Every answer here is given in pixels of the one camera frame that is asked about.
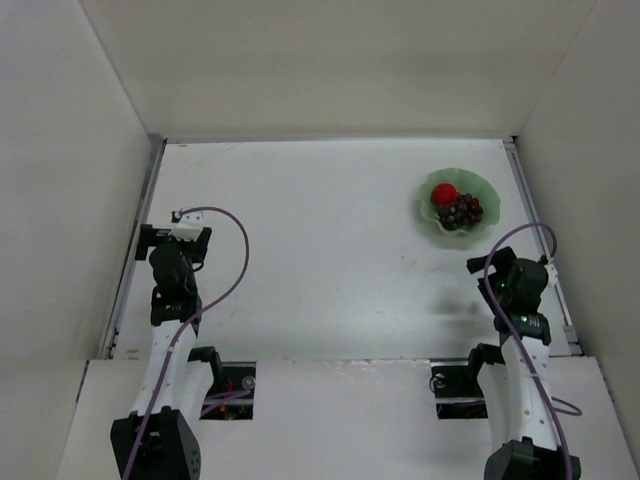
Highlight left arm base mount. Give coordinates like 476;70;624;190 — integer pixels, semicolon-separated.
201;362;257;421

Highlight right aluminium frame rail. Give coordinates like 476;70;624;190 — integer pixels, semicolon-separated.
503;135;585;355

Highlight green glass fruit bowl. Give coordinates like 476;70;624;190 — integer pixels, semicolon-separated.
419;168;501;236

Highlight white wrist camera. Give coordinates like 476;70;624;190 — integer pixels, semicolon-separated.
169;211;204;242
538;255;559;289

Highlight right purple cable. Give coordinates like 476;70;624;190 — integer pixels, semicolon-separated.
483;221;584;480

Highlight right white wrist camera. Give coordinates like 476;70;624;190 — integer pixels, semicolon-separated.
538;255;559;289

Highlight red fake pomegranate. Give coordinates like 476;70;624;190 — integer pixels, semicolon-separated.
430;183;458;207

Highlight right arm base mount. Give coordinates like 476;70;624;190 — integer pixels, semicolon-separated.
429;361;488;420

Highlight dark red fake grapes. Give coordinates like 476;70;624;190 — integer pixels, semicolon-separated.
436;193;484;231

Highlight purple cable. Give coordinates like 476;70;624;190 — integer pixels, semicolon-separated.
483;221;584;480
121;206;250;480

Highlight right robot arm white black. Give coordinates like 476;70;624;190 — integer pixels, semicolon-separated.
467;247;582;479

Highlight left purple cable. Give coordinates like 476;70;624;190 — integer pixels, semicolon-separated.
121;206;250;480

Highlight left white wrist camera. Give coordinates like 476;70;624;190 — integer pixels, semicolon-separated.
169;211;204;242

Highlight left aluminium frame rail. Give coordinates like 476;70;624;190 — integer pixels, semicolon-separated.
102;133;167;360

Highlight aluminium frame rail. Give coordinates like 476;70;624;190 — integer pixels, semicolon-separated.
503;135;585;355
102;133;167;360

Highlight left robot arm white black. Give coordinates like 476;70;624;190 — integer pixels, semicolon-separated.
110;219;216;479

